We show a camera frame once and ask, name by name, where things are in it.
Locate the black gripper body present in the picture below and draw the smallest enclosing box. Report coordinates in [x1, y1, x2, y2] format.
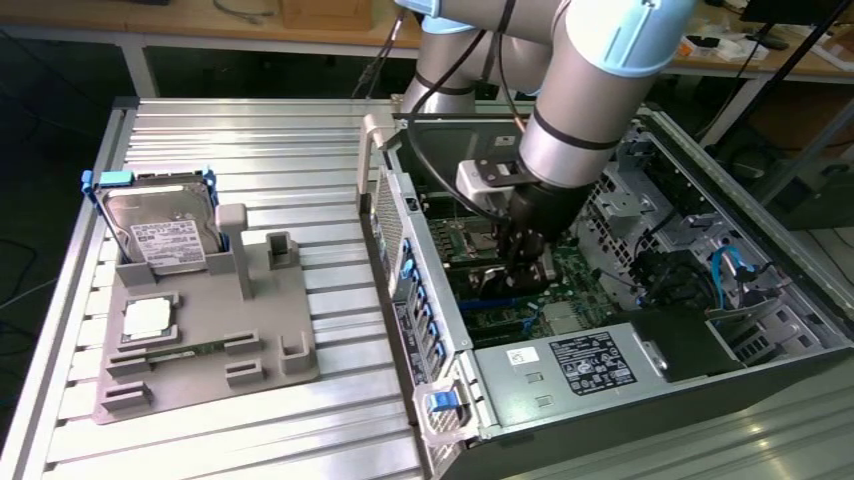
[505, 181, 595, 244]

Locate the blue expansion slot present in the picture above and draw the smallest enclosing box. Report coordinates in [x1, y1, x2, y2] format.
[461, 297, 521, 311]

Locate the black expansion slot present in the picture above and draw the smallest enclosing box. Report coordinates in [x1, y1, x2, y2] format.
[467, 322, 530, 344]

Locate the CPU socket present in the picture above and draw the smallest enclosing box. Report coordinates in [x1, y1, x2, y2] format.
[459, 218, 503, 257]

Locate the green motherboard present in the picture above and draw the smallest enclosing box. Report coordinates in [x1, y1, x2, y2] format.
[426, 214, 621, 350]

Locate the silver chipset heatsink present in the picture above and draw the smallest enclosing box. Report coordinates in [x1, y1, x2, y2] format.
[541, 301, 593, 335]

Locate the silver drive cage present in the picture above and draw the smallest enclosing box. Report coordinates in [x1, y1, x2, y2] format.
[577, 162, 673, 261]

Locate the grey power supply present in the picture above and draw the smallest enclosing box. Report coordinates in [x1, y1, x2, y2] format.
[473, 322, 670, 427]

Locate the open black PC case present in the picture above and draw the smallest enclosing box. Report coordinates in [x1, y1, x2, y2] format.
[358, 112, 854, 480]

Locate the cluttered wooden desk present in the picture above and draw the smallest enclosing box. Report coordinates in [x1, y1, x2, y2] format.
[657, 0, 854, 146]

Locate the orange and white box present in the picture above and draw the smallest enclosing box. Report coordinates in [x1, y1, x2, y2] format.
[678, 33, 726, 60]

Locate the black floor machine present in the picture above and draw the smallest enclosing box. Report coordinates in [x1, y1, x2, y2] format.
[759, 159, 854, 231]

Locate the grey parts rack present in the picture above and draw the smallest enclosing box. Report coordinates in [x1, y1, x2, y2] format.
[91, 202, 322, 426]

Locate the black tripod pole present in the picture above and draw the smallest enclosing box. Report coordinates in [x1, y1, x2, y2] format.
[697, 0, 836, 144]

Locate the green RAM stick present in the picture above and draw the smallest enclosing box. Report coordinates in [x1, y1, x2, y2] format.
[142, 340, 230, 358]

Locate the hard disk in blue carrier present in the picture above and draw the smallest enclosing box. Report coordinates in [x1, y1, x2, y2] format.
[79, 168, 226, 276]

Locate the black monitor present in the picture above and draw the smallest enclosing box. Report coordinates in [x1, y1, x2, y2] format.
[738, 0, 854, 26]

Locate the silver CPU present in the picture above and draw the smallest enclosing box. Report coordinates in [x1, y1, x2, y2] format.
[122, 298, 178, 338]

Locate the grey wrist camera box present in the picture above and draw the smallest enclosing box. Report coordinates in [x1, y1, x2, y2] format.
[455, 159, 533, 219]

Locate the blue disk wire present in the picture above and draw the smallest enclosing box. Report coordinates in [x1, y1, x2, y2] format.
[709, 246, 747, 312]

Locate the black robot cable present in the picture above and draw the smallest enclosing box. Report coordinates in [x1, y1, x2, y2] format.
[350, 0, 535, 224]

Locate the long wooden desk, white frame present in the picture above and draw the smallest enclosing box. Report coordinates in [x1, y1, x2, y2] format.
[0, 0, 429, 99]

